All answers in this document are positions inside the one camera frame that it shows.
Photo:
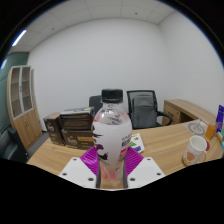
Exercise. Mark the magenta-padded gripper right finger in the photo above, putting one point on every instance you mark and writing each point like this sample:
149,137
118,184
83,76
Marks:
145,171

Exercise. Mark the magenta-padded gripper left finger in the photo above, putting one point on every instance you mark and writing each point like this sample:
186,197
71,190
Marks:
78,171

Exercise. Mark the clear bottle with black cap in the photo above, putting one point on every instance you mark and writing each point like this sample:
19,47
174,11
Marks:
111,133

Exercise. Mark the white leaflet with green print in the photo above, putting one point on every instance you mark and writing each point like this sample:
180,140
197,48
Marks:
136,143

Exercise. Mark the brown carton with tan stripe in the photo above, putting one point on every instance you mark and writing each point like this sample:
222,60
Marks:
78,140

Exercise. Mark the dark brown carton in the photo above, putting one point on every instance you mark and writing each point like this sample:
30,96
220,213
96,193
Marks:
76,120

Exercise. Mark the white speckled ceramic mug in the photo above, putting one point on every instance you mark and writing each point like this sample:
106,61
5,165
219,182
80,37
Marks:
193,151

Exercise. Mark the black mesh-back office chair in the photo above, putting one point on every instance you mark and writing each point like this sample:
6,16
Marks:
162,116

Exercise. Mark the flat round red coaster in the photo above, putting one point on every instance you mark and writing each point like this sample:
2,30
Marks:
208,146

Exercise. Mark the black solid-back office chair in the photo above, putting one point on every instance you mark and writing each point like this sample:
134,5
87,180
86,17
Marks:
96,103

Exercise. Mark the black armchair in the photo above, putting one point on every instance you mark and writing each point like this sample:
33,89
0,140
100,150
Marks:
11,146

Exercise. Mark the wooden side desk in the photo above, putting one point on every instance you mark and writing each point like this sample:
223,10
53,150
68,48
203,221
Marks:
186,110

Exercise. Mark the wooden shelf cabinet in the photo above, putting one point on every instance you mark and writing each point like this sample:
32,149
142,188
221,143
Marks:
23,116

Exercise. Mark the purple pouch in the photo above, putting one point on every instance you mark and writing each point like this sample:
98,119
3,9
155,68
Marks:
220,116

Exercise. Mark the ceiling light panel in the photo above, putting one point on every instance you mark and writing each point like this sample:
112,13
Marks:
19,37

